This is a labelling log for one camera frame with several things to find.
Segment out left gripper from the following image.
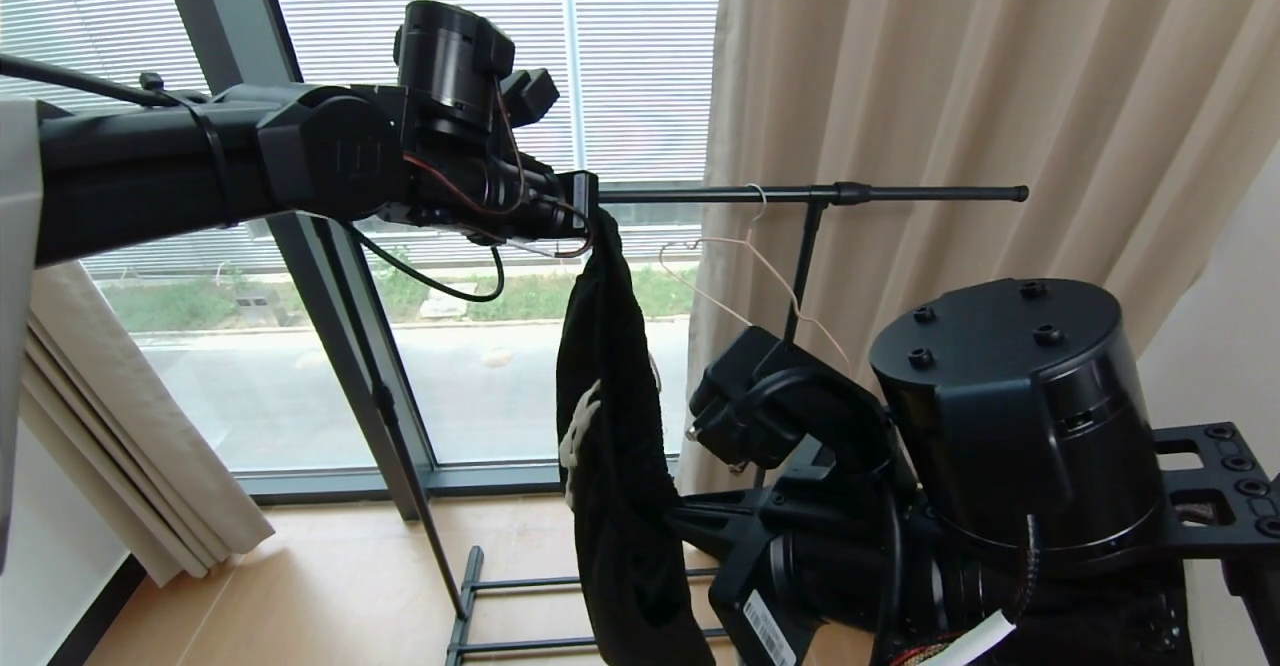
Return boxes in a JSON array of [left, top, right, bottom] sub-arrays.
[[450, 151, 600, 247]]

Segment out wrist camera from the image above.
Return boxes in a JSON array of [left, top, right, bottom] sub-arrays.
[[687, 326, 831, 472], [497, 68, 561, 129]]

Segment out black shorts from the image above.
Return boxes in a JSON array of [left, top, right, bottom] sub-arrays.
[[555, 208, 716, 666]]

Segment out black clothes rack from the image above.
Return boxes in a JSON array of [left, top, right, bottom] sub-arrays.
[[310, 183, 1029, 666]]

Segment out beige curtain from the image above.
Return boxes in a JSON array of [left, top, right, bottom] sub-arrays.
[[680, 0, 1280, 497], [20, 261, 276, 587]]

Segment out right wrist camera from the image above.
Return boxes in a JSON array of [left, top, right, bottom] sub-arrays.
[[687, 326, 831, 472]]

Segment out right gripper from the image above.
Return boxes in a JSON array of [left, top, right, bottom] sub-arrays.
[[705, 516, 961, 666]]

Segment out pink clothes hanger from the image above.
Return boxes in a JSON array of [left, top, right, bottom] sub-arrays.
[[658, 183, 856, 377]]

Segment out window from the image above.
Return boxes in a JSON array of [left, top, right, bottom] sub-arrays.
[[0, 0, 731, 502]]

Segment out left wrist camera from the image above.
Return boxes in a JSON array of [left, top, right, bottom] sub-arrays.
[[497, 68, 561, 129]]

